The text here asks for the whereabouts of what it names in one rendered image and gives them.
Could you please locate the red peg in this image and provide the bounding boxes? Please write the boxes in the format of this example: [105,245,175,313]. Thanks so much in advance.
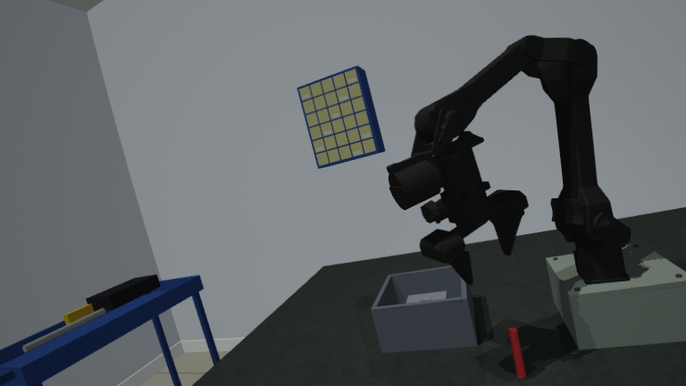
[507,328,526,379]

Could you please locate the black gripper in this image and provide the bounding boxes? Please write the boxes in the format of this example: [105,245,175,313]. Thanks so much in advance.
[420,177,529,286]

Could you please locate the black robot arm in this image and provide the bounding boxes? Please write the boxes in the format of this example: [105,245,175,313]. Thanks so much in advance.
[387,35,631,285]

